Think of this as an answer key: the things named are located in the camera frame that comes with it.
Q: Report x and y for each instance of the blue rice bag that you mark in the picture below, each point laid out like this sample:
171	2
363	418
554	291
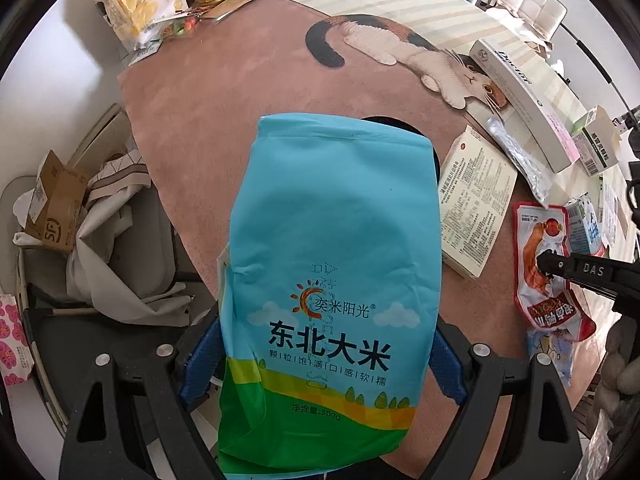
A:
330	296

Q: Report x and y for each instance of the grey padded chair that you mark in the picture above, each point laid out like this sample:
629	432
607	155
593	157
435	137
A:
142	249

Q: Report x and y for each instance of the small blue milk carton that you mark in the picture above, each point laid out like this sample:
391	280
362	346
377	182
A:
583	229

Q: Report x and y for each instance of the brown SF cardboard box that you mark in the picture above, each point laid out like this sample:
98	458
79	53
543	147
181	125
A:
54	208

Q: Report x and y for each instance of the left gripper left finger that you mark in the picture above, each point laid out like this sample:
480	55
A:
104	438

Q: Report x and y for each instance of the red snack packet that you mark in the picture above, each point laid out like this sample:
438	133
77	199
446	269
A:
543	296

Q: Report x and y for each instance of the blue white wrapper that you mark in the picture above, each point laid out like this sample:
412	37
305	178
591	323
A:
559	350

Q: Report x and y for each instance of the white cloth on chair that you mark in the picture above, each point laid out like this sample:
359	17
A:
86	277

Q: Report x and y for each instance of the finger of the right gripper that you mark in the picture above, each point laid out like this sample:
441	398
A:
606	277

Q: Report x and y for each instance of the green white medicine box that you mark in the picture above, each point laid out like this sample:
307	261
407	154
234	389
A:
597	141

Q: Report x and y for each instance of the long white Doctor box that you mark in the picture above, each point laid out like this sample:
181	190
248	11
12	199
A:
539	116

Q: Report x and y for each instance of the silver foil packet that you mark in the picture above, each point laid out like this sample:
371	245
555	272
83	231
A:
537	177

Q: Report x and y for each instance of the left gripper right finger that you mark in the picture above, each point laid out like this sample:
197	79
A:
539	438

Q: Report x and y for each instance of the white printed medicine box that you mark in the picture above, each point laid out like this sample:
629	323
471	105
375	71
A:
475	189

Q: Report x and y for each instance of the white chair background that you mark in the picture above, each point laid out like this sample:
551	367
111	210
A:
543	16

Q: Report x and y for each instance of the pink floral tissue pack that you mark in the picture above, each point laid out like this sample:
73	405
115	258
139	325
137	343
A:
15	357

